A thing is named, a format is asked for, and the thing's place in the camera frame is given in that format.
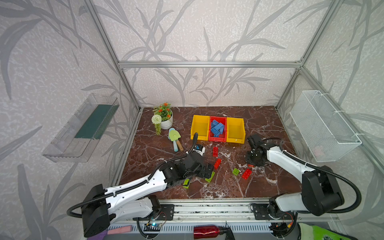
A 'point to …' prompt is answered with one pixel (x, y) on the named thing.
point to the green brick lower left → (186, 183)
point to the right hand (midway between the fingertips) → (248, 156)
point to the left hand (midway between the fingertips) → (209, 162)
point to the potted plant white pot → (163, 117)
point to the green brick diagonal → (209, 180)
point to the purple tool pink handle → (101, 236)
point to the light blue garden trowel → (174, 142)
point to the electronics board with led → (153, 227)
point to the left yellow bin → (200, 125)
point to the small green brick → (236, 171)
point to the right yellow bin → (235, 130)
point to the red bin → (222, 137)
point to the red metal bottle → (206, 232)
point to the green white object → (308, 232)
